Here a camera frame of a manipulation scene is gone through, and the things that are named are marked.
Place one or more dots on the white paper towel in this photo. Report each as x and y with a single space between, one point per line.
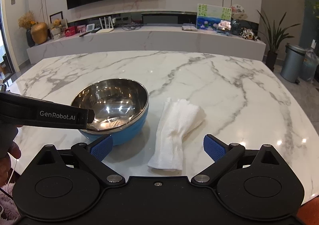
172 135

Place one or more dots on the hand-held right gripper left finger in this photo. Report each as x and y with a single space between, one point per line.
102 146

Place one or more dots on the gold vase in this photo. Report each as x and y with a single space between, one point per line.
39 33

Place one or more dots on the blue steel bowl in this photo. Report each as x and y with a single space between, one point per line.
117 100

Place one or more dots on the black and white figurines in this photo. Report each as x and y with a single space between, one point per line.
249 34

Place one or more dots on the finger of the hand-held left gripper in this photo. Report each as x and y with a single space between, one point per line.
90 119

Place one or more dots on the clear box of pink flowers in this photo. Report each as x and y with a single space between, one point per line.
224 27

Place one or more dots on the dark glass jar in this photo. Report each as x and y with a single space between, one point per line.
235 27

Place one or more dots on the white router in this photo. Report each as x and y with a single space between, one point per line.
106 29

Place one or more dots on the pink card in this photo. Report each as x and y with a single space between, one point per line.
81 28

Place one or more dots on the dried yellow flowers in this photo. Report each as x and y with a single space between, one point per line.
26 19

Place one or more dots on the black picture frame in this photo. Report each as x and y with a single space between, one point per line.
56 15

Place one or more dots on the lotus pond painting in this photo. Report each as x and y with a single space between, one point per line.
209 16

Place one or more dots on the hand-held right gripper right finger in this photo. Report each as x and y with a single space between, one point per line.
214 147

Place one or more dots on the open notebook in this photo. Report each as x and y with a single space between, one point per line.
189 27

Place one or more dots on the white desk clock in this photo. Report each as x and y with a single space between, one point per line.
90 27

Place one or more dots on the red gift box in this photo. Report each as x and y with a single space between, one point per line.
70 31

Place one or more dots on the clear water jug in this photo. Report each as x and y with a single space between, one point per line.
310 65

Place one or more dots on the grey metal trash can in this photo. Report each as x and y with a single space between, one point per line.
291 65

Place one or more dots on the potted green plant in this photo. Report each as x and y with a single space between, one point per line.
273 40

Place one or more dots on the white marble media console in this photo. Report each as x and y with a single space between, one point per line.
149 40

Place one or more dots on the round paper fan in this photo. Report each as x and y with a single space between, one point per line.
238 10

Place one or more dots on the black media box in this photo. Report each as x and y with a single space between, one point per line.
159 18

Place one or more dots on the person's left hand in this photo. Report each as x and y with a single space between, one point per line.
12 151

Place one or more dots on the teddy bear bouquet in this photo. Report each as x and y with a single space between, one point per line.
57 29

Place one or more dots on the dark vase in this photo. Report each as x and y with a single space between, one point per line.
30 39

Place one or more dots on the pink fluffy rug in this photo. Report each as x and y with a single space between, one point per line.
6 207

